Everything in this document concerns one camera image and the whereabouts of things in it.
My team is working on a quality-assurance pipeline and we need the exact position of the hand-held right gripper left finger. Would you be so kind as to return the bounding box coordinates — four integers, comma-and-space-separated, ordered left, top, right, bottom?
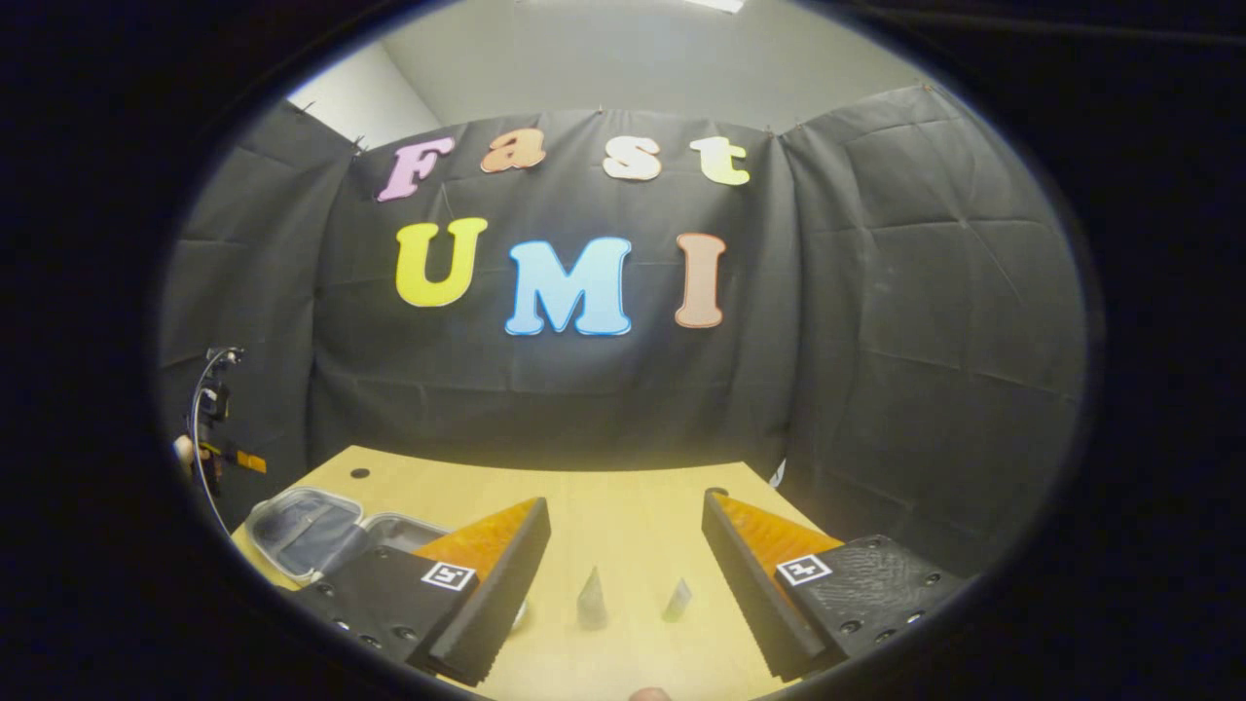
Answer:
292, 498, 551, 687

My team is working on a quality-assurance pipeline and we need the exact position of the grey white suitcase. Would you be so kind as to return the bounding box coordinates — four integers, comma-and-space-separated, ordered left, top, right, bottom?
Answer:
243, 487, 454, 585

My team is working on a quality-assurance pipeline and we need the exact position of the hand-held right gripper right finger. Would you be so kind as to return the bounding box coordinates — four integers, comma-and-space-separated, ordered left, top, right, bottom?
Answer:
703, 490, 965, 681

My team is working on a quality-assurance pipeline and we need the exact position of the black backdrop cloth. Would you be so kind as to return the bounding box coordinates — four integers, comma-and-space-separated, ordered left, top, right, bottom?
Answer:
161, 83, 1089, 575

